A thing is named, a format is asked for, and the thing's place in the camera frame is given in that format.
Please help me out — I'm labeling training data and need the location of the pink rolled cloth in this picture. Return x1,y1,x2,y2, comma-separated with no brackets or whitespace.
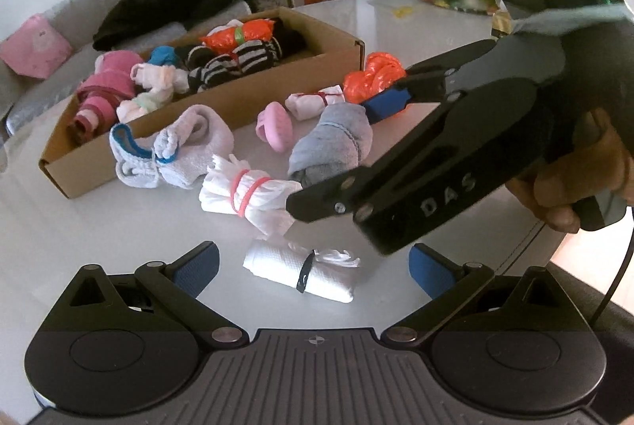
254,101,294,154

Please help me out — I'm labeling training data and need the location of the grey sofa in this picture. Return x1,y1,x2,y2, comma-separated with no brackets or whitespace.
0,0,298,143

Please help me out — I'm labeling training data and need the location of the pale green sock bundle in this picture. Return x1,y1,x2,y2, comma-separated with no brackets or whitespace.
115,89,175,124

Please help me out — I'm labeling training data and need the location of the white bag with black band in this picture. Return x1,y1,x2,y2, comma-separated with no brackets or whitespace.
242,238,361,305

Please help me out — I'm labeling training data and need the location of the black white striped sock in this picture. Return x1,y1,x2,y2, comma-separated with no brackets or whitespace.
185,40,279,95

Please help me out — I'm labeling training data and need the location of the black cable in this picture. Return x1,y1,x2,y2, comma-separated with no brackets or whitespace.
588,227,634,334

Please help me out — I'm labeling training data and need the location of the cardboard box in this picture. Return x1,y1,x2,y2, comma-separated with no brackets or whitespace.
38,6,366,200

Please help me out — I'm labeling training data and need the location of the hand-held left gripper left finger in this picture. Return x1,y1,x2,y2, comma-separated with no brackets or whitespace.
47,241,247,347

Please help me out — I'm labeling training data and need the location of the white desktop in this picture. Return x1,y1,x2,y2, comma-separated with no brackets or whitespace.
0,0,634,425

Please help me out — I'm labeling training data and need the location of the orange bag with green band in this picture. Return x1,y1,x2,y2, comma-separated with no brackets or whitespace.
199,19,277,55

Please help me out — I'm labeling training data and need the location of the white sock with blue trim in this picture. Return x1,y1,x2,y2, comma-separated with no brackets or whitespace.
109,104,235,191

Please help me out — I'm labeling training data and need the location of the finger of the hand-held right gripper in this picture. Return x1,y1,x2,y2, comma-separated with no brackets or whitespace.
286,94,459,224
364,37,500,124

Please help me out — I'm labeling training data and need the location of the black sock ball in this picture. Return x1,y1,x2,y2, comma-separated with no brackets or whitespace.
270,19,309,57

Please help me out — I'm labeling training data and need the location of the pink fluffy sock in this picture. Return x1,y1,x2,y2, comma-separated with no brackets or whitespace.
73,51,138,144

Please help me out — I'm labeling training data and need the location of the orange plastic bag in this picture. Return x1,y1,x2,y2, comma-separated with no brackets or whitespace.
342,52,408,105

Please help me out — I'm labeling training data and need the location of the white bag with pink band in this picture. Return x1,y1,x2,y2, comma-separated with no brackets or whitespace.
198,154,304,237

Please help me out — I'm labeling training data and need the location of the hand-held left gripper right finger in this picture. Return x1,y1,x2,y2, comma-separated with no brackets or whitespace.
381,243,585,347

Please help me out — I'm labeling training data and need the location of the grey sock roll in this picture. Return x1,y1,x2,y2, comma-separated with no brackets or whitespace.
288,103,374,189

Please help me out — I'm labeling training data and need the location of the person's right hand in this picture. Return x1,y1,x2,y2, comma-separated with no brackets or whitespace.
506,108,631,232

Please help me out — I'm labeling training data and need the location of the white bundle with red band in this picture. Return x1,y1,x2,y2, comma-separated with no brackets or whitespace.
284,85,346,122

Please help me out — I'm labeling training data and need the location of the pink pillow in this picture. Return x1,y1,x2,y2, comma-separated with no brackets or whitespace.
0,13,73,80

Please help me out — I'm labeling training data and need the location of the blue sock ball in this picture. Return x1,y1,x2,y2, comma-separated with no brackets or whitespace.
149,46,178,67

